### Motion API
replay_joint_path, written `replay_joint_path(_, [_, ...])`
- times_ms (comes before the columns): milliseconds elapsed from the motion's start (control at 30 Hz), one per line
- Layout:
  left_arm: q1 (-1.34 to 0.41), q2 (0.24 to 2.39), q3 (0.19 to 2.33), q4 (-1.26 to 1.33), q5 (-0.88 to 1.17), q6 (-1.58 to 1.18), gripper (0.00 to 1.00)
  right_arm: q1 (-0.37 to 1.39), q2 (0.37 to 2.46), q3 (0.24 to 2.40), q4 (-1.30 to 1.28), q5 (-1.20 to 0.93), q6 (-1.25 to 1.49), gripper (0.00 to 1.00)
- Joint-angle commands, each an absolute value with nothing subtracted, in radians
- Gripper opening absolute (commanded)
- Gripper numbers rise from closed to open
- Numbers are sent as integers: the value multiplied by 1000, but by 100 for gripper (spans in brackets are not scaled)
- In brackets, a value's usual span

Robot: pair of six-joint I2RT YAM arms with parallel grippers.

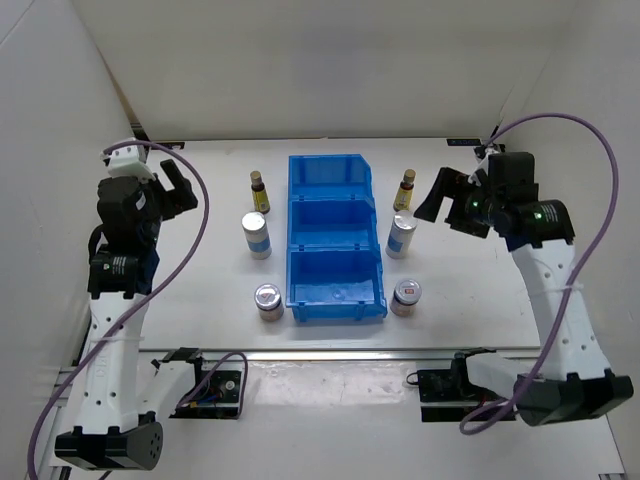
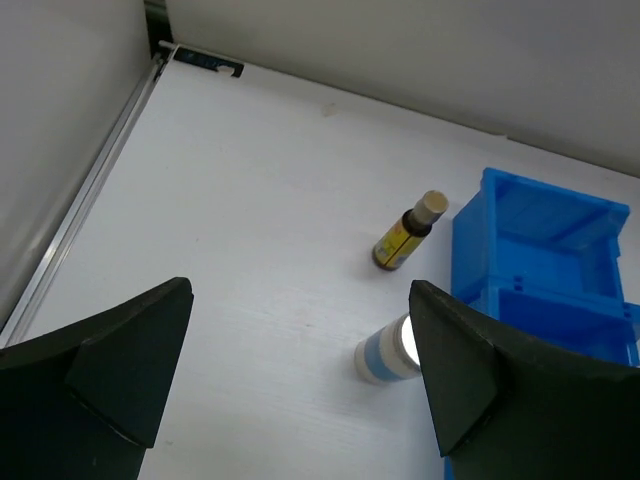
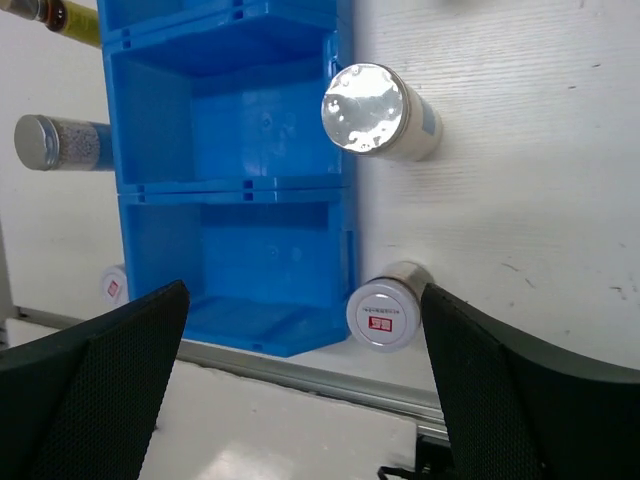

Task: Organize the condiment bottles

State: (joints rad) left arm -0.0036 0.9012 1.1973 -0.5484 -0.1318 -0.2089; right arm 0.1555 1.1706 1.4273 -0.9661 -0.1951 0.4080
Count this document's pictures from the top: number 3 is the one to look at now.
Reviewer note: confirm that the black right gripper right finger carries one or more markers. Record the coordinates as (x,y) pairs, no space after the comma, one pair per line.
(518,407)

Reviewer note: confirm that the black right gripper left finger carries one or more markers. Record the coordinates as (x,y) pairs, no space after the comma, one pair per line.
(82,403)

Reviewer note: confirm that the white-lid spice jar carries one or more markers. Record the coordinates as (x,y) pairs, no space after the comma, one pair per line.
(384,313)
(114,285)

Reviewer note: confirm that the silver-lid blue-label jar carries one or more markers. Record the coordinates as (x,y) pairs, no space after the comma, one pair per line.
(45,143)
(369,111)

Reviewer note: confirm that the blue bin near compartment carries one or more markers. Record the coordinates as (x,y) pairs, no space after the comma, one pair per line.
(267,271)

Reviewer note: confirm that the blue bin compartment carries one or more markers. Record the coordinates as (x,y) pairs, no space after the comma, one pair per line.
(197,114)
(267,271)

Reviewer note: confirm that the blue bin middle compartment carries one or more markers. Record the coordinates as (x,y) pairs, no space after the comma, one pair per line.
(197,114)

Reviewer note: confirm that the left brown yellow-label bottle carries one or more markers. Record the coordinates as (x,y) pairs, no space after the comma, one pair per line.
(64,18)

